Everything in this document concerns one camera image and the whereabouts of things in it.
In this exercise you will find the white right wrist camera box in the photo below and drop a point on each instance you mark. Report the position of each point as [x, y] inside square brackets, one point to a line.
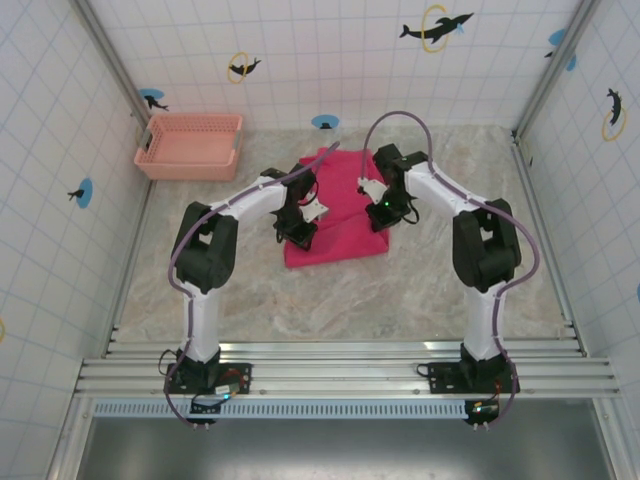
[371, 188]

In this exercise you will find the aluminium frame post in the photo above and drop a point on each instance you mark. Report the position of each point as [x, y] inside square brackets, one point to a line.
[552, 70]
[112, 62]

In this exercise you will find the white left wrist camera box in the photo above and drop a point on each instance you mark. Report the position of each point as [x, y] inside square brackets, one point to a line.
[313, 211]

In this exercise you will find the pink long pants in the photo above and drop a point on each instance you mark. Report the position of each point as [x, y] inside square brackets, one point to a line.
[345, 242]

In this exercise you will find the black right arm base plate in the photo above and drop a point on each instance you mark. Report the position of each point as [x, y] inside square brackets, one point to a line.
[445, 375]

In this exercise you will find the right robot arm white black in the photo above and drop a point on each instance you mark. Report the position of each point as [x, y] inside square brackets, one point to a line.
[485, 250]

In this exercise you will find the blue oval fin sticker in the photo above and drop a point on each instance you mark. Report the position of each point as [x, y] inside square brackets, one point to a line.
[325, 121]

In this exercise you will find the blue patch sticker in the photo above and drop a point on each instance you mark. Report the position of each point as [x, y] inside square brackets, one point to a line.
[557, 37]

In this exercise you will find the aluminium side rail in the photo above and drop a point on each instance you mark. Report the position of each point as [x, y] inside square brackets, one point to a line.
[545, 240]

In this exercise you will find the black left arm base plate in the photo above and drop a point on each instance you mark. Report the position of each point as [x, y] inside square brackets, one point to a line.
[235, 377]

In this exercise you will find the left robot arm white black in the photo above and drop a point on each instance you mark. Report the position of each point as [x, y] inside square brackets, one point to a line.
[205, 255]

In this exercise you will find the blue circle shark sticker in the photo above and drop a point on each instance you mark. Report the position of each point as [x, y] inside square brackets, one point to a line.
[151, 97]

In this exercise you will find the blue circle diver sticker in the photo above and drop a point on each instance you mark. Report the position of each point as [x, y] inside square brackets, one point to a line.
[84, 192]

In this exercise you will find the pink plastic basket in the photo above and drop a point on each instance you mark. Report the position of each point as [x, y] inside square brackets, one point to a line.
[187, 150]

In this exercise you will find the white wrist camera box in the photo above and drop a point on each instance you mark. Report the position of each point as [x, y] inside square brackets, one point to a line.
[371, 188]
[313, 211]

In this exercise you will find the aluminium mounting rail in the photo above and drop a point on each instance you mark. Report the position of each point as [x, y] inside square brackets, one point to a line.
[340, 372]

